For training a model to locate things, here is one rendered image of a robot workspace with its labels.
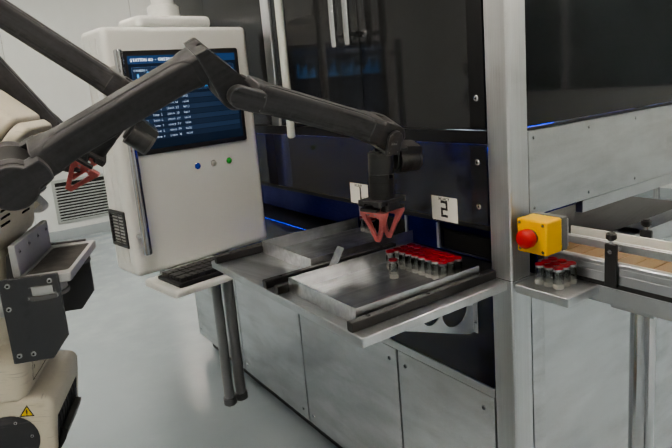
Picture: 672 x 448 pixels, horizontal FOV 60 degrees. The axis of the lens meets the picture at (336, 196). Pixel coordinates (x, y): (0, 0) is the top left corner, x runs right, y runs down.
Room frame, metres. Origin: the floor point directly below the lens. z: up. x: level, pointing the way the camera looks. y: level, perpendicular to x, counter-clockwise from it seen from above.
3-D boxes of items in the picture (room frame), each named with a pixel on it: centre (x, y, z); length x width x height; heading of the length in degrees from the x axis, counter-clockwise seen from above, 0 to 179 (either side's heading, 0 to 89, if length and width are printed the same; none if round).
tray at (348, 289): (1.24, -0.09, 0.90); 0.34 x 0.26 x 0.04; 123
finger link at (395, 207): (1.30, -0.11, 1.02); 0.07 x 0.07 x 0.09; 49
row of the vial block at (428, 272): (1.30, -0.18, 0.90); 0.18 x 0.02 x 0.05; 33
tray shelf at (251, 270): (1.41, -0.03, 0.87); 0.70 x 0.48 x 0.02; 34
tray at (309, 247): (1.59, 0.01, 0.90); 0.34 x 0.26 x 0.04; 124
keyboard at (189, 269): (1.75, 0.36, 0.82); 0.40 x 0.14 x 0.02; 132
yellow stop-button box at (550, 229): (1.17, -0.42, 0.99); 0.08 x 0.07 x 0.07; 124
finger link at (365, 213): (1.29, -0.10, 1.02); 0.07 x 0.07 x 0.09; 49
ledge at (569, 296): (1.18, -0.46, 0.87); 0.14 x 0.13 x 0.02; 124
